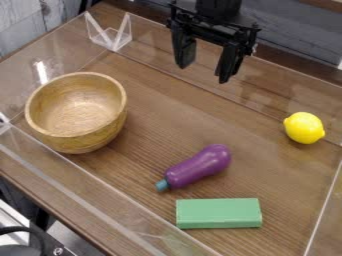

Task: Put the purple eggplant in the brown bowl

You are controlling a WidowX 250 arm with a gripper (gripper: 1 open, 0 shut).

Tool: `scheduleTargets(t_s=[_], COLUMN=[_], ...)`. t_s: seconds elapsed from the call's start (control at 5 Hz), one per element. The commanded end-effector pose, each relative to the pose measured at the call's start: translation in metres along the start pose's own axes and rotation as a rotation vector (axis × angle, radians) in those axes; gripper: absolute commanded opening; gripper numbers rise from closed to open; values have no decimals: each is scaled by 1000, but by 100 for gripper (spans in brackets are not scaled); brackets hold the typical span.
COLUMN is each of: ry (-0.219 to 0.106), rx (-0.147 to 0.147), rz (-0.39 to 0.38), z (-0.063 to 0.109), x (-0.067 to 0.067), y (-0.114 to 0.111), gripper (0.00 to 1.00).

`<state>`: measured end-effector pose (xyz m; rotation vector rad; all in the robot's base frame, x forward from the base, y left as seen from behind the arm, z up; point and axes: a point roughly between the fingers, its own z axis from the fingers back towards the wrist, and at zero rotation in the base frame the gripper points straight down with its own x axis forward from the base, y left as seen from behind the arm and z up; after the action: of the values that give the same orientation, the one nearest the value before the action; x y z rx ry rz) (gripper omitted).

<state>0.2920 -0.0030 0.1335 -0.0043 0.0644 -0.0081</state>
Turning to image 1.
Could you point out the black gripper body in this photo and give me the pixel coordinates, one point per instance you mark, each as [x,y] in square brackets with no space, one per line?
[214,20]

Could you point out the purple toy eggplant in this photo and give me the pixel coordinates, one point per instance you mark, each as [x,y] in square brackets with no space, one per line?
[210,161]

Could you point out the clear acrylic front wall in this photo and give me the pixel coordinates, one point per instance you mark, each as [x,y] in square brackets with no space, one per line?
[102,214]

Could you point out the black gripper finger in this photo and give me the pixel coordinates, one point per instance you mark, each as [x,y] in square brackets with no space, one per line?
[229,62]
[183,45]

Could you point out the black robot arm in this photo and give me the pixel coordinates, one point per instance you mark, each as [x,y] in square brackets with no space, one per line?
[215,22]

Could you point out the clear acrylic corner bracket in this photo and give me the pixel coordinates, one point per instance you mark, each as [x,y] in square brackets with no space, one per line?
[110,38]

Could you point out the clear acrylic wall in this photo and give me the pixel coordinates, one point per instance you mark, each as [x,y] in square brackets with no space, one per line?
[102,214]
[211,56]

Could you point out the yellow toy lemon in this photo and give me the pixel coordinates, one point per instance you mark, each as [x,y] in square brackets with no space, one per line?
[303,127]

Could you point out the clear acrylic back wall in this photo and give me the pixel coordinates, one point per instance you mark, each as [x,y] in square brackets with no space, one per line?
[211,56]

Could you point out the green rectangular block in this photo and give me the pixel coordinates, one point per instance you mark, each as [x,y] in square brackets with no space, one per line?
[218,213]

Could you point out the brown wooden bowl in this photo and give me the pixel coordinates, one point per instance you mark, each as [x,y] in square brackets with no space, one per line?
[76,112]

